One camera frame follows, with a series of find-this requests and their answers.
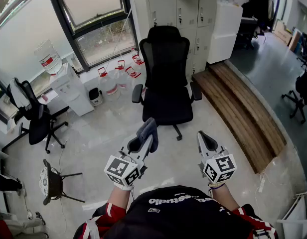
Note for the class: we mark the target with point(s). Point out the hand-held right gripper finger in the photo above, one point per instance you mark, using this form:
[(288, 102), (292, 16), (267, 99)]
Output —
[(210, 142), (201, 148)]

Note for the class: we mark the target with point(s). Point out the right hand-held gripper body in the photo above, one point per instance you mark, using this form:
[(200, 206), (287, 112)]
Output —
[(219, 168)]

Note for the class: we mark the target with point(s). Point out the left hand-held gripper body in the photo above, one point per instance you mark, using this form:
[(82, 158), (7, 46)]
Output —
[(118, 167)]

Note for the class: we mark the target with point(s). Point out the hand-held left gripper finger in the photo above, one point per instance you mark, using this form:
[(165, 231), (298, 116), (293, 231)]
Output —
[(147, 149), (134, 144)]

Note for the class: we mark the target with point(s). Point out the grey-blue cloth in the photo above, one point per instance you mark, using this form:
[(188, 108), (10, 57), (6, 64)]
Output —
[(148, 128)]

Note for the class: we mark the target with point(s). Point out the black mesh office chair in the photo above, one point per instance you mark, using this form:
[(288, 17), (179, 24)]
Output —
[(166, 101)]

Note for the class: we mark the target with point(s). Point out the person's left forearm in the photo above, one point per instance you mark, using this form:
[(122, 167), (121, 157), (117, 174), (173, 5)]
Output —
[(119, 195)]

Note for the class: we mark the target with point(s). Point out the person's right forearm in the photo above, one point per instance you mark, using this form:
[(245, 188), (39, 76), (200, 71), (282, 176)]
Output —
[(224, 198)]

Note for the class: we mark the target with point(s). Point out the wooden step platform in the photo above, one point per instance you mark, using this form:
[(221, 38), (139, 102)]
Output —
[(243, 113)]

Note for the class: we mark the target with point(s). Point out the white power strip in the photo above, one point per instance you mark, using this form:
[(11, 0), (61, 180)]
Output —
[(261, 185)]

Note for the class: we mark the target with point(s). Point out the small black and white bin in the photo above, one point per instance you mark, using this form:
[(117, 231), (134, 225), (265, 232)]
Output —
[(95, 97)]

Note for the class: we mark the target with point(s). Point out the person's black and red jacket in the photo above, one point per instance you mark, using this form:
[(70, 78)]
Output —
[(178, 220)]

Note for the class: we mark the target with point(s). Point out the black stool with patterned cushion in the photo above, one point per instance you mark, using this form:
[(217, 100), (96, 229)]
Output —
[(52, 183)]

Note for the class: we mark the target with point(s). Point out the white water dispenser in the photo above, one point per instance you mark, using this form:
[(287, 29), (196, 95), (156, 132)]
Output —
[(71, 93)]

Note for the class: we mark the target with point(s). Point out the white metal rack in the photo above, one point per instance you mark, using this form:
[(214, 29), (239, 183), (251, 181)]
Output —
[(288, 221)]

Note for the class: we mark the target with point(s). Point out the black swivel chair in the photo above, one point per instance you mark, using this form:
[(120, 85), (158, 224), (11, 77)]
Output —
[(39, 128), (296, 101)]

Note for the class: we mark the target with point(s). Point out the large clear water bottle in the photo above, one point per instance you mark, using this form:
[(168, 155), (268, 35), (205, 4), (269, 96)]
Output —
[(47, 56)]

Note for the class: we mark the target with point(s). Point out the white garment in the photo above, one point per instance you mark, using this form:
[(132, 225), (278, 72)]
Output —
[(17, 93)]

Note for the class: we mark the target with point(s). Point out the black framed window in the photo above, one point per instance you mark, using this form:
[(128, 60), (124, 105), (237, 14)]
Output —
[(70, 34)]

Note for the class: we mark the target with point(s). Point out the cardboard box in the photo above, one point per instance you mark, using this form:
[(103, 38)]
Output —
[(283, 32)]

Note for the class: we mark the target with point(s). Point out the grey metal locker cabinet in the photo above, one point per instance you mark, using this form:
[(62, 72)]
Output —
[(166, 9)]

